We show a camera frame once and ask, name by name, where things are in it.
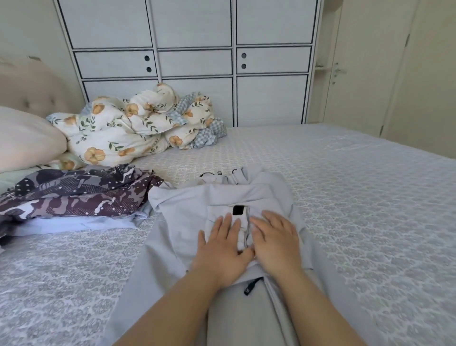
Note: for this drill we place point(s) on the person's right hand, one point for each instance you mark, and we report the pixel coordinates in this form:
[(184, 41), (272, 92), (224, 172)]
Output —
[(279, 246)]

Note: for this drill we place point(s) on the person's left hand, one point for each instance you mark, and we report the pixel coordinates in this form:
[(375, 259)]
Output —
[(222, 256)]

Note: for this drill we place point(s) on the bed with grey patterned sheet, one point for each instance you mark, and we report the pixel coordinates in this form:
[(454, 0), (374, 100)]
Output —
[(356, 192)]

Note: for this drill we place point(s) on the light lavender sunscreen jacket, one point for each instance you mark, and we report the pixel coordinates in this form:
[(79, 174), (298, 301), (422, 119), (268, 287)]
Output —
[(78, 224)]

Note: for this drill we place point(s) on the dark purple patterned garment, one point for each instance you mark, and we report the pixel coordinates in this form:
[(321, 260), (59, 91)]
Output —
[(78, 192)]

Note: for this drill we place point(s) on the person's left forearm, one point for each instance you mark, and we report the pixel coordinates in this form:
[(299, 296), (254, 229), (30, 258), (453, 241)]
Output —
[(171, 314)]

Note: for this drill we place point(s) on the person's right forearm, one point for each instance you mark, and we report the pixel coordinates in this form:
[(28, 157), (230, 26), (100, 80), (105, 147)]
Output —
[(320, 314)]

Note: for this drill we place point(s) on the floral bunched quilt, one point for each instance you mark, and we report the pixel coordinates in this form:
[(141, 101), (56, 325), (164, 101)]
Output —
[(210, 132)]

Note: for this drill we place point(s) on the floral pillow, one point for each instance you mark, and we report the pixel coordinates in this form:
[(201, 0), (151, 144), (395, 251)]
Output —
[(60, 162)]

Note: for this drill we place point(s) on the white door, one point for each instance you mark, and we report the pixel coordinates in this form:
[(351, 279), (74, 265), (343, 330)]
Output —
[(392, 64)]

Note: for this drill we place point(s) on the white wardrobe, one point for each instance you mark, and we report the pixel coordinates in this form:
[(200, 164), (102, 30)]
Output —
[(192, 35)]

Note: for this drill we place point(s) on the pink plush pillow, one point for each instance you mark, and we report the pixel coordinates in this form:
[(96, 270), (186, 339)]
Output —
[(28, 139)]

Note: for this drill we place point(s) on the beige tufted headboard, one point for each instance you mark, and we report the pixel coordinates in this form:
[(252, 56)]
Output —
[(35, 85)]

